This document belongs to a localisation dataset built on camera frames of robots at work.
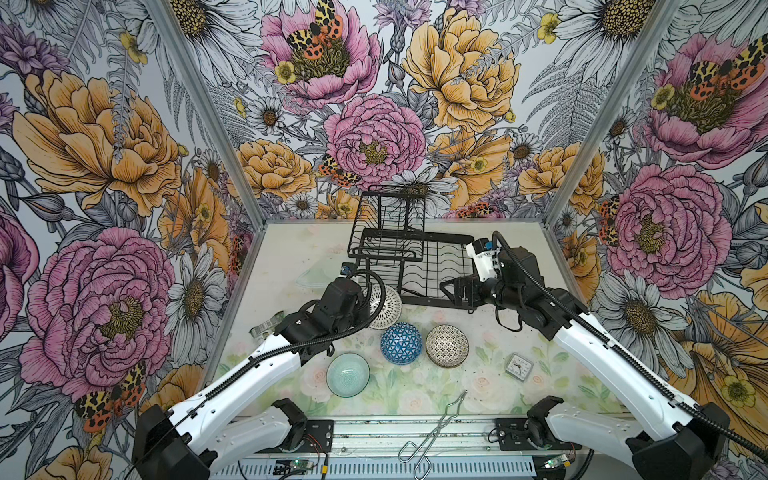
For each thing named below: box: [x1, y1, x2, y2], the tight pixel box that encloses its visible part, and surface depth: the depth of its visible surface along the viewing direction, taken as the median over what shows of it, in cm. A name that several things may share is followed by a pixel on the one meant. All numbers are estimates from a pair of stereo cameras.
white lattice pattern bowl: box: [363, 284, 403, 330], surface depth 81 cm
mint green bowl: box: [326, 352, 371, 398], surface depth 83 cm
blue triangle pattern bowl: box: [380, 322, 423, 366], surface depth 89 cm
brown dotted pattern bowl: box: [425, 324, 470, 369], surface depth 87 cm
